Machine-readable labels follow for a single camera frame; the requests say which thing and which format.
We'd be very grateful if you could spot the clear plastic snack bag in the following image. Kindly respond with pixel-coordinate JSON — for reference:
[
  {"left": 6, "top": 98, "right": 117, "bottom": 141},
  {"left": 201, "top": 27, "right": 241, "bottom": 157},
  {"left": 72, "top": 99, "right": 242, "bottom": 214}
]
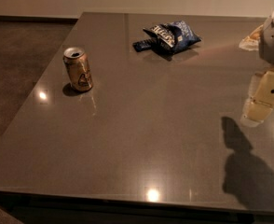
[{"left": 239, "top": 25, "right": 263, "bottom": 51}]

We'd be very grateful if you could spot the gold soda can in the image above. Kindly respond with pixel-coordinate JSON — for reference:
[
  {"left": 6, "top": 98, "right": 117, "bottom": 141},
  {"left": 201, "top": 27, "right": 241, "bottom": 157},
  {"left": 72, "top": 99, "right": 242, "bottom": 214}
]
[{"left": 63, "top": 47, "right": 93, "bottom": 92}]

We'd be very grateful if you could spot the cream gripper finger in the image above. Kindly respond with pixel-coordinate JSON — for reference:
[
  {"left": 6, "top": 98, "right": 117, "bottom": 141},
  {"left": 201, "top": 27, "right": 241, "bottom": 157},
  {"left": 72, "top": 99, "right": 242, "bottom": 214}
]
[
  {"left": 243, "top": 73, "right": 264, "bottom": 110},
  {"left": 240, "top": 99, "right": 272, "bottom": 128}
]

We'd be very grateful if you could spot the blue chip bag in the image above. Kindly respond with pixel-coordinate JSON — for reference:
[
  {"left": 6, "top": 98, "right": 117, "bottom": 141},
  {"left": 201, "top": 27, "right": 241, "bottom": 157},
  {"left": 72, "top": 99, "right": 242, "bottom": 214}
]
[{"left": 132, "top": 21, "right": 201, "bottom": 54}]

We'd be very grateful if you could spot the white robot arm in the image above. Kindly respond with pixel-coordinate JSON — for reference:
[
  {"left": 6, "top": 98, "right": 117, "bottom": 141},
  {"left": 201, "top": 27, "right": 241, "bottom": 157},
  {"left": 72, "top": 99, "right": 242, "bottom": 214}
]
[{"left": 239, "top": 10, "right": 274, "bottom": 127}]

